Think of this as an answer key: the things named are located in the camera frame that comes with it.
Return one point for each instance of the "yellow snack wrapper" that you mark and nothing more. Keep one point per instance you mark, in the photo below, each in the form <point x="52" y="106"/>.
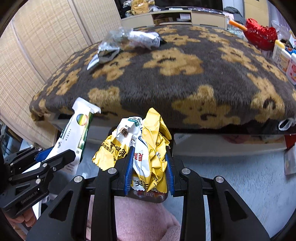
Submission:
<point x="144" y="142"/>

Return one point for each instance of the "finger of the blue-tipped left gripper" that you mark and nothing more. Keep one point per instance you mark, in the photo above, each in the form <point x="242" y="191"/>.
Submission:
<point x="42" y="155"/>

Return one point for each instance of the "beige standing air conditioner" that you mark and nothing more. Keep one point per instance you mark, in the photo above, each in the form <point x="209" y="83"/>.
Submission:
<point x="257" y="10"/>

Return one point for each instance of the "teddy bear pattern blanket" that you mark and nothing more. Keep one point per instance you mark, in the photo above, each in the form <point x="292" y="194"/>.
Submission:
<point x="197" y="78"/>

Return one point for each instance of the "white green paper package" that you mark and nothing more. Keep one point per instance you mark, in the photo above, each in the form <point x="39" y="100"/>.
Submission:
<point x="73" y="136"/>

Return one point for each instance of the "dark trash bin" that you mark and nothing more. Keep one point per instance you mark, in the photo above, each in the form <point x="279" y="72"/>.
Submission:
<point x="151" y="196"/>

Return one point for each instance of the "orange handle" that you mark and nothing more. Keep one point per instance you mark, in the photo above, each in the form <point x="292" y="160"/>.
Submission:
<point x="238" y="25"/>

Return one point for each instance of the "white bottle yellow cap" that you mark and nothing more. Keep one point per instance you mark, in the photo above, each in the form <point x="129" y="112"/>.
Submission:
<point x="278" y="46"/>

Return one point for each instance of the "red plastic basket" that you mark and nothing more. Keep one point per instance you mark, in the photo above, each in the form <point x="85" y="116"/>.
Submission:
<point x="261" y="36"/>

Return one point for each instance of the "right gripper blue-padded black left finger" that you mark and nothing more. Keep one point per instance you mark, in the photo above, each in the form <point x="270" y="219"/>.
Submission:
<point x="66" y="217"/>

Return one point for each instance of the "white pink label bottle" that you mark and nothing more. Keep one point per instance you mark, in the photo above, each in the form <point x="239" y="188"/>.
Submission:
<point x="291" y="70"/>

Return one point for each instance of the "beige grey TV cabinet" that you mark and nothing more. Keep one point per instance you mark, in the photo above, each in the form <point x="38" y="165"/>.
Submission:
<point x="175" y="16"/>

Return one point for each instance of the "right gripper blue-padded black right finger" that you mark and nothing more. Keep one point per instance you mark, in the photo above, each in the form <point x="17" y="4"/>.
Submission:
<point x="230" y="217"/>

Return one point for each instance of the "person's left hand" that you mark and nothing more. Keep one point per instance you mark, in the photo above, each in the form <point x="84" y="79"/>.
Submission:
<point x="28" y="218"/>

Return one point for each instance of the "woven bamboo folding screen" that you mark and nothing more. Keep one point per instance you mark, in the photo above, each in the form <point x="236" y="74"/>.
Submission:
<point x="39" y="38"/>

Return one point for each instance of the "silver grey foil bag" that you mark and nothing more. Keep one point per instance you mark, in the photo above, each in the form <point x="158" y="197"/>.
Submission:
<point x="122" y="39"/>

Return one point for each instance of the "yellow plush backpack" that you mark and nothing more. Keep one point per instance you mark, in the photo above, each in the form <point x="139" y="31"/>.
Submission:
<point x="139" y="7"/>

